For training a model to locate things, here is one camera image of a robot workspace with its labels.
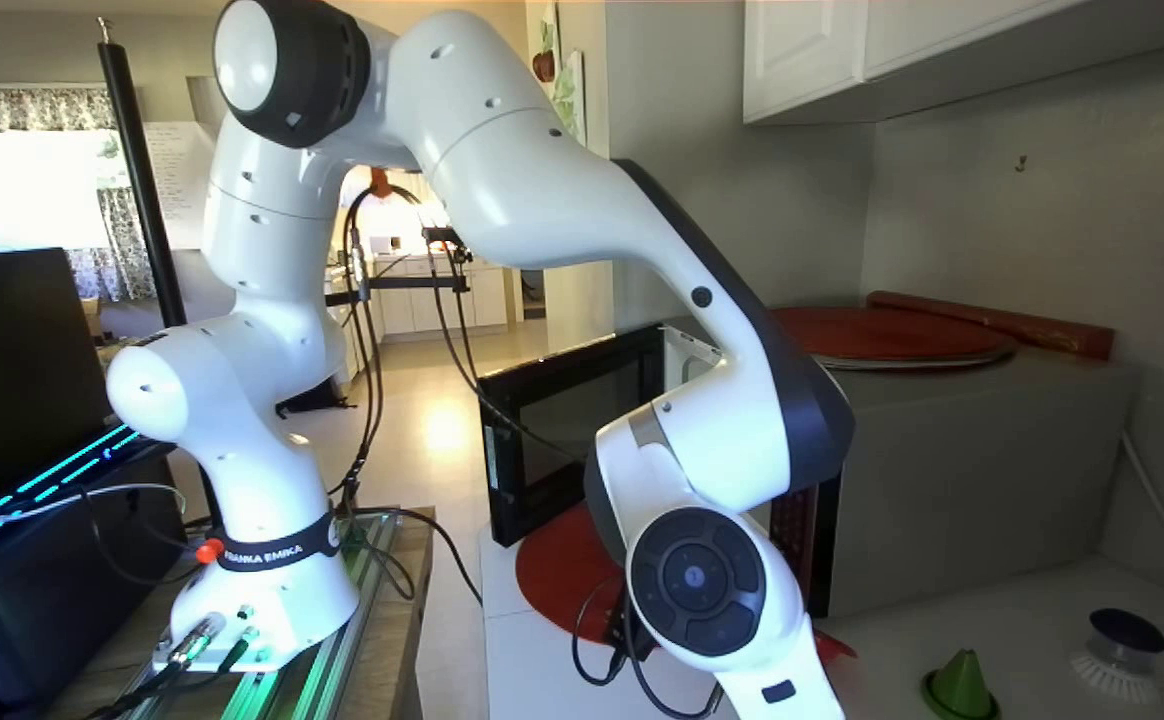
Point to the red plastic bowl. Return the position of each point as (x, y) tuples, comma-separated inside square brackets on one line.
[(832, 651)]

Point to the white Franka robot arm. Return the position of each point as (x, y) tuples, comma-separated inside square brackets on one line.
[(541, 175)]

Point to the silver microwave oven body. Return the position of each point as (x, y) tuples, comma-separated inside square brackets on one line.
[(980, 480)]

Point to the red round placemat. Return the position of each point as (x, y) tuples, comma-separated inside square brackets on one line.
[(564, 574)]

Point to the red plate on counter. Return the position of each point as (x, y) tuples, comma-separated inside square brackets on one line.
[(902, 330)]

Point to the glass robot table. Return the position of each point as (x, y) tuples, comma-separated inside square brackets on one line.
[(364, 602)]

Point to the red button device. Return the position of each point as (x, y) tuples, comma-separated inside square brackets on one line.
[(204, 551)]

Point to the black vertical pole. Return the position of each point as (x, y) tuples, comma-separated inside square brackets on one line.
[(142, 184)]

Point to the green funnel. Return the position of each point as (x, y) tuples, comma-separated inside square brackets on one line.
[(963, 682)]

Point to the patterned window curtain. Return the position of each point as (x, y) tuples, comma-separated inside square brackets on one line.
[(21, 114)]

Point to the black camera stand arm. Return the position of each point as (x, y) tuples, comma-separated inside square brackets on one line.
[(392, 283)]

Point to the framed wall picture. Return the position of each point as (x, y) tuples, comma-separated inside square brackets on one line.
[(571, 103)]

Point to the red wall ornament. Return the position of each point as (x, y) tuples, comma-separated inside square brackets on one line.
[(541, 63)]

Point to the white wall cabinet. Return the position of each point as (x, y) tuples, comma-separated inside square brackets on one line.
[(872, 41)]

